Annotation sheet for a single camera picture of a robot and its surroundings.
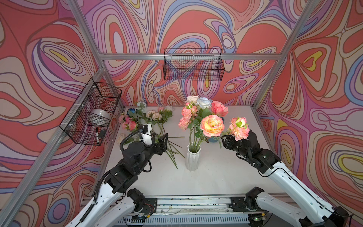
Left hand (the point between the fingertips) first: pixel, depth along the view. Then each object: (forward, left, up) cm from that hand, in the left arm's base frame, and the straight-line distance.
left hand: (164, 134), depth 66 cm
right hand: (+3, -32, -11) cm, 34 cm away
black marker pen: (+3, +36, -6) cm, 36 cm away
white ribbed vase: (-6, -14, -11) cm, 19 cm away
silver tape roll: (+13, +34, +1) cm, 37 cm away
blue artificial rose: (+36, +29, -20) cm, 50 cm away
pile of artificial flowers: (+28, +30, -23) cm, 47 cm away
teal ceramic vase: (+13, -28, -25) cm, 40 cm away
